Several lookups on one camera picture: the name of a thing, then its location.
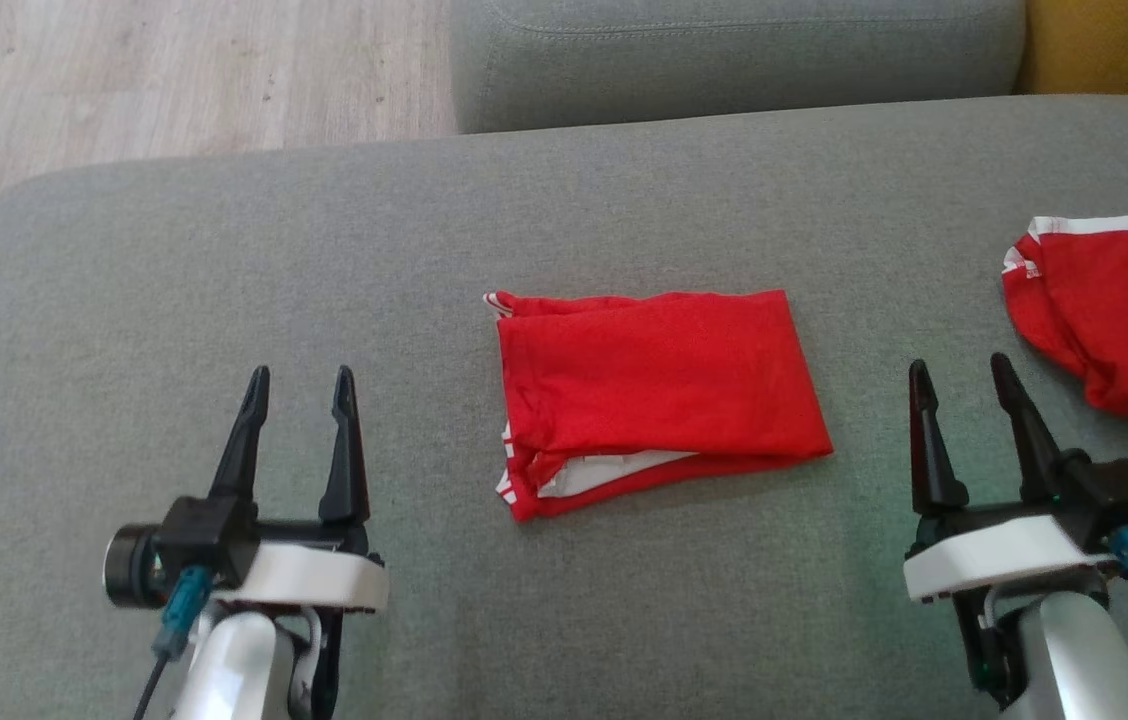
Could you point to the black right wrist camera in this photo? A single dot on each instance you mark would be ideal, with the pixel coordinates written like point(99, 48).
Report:
point(1114, 495)

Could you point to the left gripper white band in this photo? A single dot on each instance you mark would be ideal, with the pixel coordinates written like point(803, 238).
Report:
point(324, 580)

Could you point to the red white striped shorts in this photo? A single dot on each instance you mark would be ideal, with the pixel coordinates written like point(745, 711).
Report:
point(1124, 310)

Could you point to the grey sofa seat cushion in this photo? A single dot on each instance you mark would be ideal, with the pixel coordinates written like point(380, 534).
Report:
point(724, 60)

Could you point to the yellow sofa back cushion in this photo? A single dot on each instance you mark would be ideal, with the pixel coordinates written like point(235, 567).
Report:
point(1114, 45)

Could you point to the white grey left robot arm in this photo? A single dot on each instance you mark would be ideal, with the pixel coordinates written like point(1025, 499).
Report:
point(234, 670)

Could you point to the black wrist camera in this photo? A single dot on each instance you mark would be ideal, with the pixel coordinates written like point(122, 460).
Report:
point(204, 540)
point(1114, 495)

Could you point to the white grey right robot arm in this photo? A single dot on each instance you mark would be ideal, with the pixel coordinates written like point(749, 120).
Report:
point(1074, 660)

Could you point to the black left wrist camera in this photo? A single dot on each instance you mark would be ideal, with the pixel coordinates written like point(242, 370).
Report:
point(204, 540)

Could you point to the red Bulls 23 jersey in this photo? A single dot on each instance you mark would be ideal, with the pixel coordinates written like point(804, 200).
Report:
point(654, 370)

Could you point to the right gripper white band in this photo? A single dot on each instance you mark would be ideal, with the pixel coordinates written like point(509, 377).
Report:
point(1004, 555)

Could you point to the grey fabric sofa ottoman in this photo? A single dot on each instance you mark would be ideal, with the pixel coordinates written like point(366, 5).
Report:
point(574, 620)

